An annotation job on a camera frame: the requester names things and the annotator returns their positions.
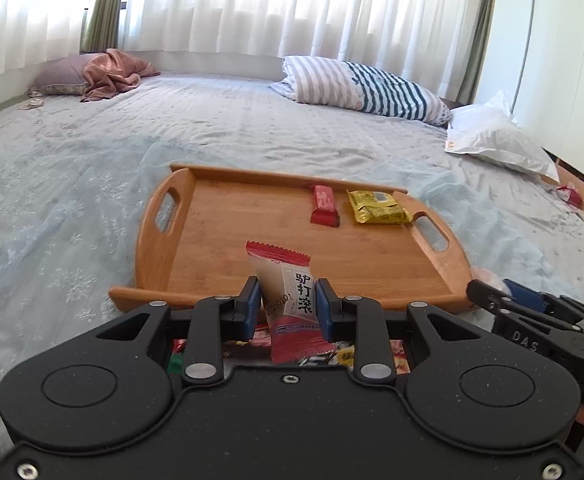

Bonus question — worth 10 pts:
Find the red beige candy packet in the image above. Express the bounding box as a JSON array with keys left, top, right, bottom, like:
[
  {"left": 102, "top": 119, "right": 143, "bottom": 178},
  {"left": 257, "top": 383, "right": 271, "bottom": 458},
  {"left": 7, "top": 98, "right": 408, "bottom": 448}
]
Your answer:
[{"left": 245, "top": 242, "right": 334, "bottom": 364}]

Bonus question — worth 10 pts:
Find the wooden serving tray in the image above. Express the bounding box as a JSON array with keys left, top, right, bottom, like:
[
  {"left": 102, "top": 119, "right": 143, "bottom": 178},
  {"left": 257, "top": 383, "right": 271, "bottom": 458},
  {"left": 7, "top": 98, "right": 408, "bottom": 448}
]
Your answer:
[{"left": 109, "top": 164, "right": 471, "bottom": 313}]

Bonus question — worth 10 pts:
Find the red white small pouch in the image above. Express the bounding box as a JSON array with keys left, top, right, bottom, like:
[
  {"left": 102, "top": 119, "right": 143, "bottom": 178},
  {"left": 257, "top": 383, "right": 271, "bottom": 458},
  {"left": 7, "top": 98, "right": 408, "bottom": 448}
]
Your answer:
[{"left": 556, "top": 184, "right": 583, "bottom": 209}]

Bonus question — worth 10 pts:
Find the red snack bar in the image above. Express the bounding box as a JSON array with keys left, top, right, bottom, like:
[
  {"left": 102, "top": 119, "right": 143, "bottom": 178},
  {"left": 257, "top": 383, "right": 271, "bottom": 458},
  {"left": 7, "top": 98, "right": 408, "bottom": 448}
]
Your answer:
[{"left": 310, "top": 184, "right": 341, "bottom": 228}]

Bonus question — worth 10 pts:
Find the yellow snack packet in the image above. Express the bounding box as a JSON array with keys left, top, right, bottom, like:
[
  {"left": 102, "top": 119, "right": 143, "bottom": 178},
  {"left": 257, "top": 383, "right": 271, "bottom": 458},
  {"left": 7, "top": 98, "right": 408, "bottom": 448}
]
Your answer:
[{"left": 347, "top": 190, "right": 412, "bottom": 226}]

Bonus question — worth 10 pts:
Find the white pillow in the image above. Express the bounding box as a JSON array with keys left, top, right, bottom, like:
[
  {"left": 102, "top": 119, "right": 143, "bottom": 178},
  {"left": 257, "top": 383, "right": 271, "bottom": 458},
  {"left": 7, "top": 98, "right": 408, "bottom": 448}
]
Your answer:
[{"left": 444, "top": 90, "right": 559, "bottom": 182}]

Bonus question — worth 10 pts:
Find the light blue bed sheet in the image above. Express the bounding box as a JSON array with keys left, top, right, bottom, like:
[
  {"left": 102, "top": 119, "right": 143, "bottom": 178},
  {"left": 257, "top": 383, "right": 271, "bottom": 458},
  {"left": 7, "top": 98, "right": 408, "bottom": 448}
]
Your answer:
[{"left": 0, "top": 71, "right": 584, "bottom": 461}]

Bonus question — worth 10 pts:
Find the green drape right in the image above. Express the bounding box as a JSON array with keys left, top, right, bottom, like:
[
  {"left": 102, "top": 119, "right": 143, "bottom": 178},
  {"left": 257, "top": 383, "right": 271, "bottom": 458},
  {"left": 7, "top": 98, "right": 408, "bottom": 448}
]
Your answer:
[{"left": 457, "top": 0, "right": 495, "bottom": 105}]

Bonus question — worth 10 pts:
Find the green drape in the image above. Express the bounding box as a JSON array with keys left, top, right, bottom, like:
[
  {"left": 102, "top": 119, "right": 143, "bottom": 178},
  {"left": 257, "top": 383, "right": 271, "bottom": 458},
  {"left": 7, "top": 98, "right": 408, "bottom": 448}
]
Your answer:
[
  {"left": 80, "top": 0, "right": 123, "bottom": 53},
  {"left": 457, "top": 0, "right": 495, "bottom": 105}
]

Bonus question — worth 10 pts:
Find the striped pillow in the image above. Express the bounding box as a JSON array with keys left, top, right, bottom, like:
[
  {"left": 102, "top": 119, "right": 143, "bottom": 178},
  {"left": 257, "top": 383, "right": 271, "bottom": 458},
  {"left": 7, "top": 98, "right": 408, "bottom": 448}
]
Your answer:
[{"left": 270, "top": 55, "right": 452, "bottom": 127}]

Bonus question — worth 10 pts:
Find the white wardrobe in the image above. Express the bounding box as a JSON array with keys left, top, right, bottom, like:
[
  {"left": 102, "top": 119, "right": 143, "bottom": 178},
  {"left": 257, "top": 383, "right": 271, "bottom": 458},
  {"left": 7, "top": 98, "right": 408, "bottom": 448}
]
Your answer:
[{"left": 474, "top": 0, "right": 584, "bottom": 174}]

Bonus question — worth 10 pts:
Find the pink blanket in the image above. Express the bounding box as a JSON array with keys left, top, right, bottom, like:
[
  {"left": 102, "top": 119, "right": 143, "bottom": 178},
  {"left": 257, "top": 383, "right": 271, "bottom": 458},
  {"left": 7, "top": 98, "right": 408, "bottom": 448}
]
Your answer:
[{"left": 82, "top": 49, "right": 160, "bottom": 102}]

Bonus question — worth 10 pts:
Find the purple pillow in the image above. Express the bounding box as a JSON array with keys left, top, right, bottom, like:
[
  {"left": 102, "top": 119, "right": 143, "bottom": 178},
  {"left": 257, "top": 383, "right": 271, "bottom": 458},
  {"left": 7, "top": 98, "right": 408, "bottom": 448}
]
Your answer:
[{"left": 30, "top": 53, "right": 97, "bottom": 96}]

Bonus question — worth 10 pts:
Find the white sheer curtain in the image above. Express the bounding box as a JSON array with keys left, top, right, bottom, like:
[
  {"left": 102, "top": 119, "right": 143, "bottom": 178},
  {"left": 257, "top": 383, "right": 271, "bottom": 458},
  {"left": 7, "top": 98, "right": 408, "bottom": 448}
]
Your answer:
[{"left": 0, "top": 0, "right": 481, "bottom": 98}]

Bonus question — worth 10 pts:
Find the green drape left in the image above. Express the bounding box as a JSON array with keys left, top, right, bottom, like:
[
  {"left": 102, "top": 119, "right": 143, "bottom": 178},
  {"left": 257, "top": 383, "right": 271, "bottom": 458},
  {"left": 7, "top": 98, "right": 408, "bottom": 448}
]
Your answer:
[{"left": 80, "top": 0, "right": 123, "bottom": 53}]

